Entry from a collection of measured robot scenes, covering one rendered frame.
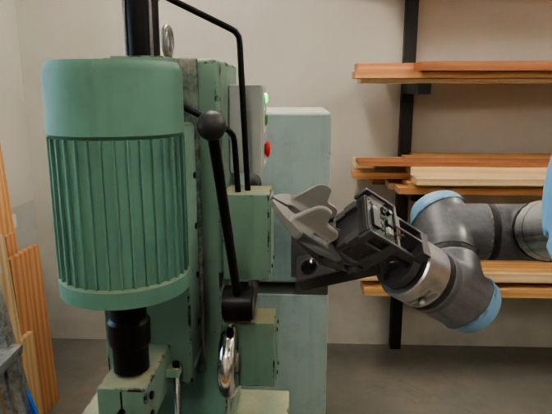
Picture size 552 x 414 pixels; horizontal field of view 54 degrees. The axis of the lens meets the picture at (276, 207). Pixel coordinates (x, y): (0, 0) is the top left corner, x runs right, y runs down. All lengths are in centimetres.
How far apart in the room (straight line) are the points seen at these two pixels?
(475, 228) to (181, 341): 49
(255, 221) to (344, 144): 211
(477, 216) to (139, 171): 51
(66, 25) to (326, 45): 139
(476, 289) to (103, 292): 50
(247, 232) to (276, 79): 211
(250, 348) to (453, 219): 40
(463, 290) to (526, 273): 208
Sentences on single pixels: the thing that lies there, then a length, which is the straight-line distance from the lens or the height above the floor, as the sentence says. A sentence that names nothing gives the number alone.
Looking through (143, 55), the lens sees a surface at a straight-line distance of 85.
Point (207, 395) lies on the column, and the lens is 106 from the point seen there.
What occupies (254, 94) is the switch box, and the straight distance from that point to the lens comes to 98.
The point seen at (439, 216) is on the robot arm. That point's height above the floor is 128.
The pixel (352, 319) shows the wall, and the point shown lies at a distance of 326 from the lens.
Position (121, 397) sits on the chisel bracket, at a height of 106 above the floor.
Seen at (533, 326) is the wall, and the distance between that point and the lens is 353.
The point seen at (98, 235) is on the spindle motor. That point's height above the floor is 130.
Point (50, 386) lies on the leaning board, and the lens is 288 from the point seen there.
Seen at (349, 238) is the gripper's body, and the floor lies 130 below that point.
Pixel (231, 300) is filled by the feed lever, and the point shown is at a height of 114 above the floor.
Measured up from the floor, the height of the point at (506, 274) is 61.
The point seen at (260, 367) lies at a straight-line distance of 98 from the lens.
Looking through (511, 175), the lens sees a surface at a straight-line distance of 271.
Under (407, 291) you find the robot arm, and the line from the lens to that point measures 73.
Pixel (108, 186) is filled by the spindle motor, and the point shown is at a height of 136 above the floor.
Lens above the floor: 147
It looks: 12 degrees down
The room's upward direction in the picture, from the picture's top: straight up
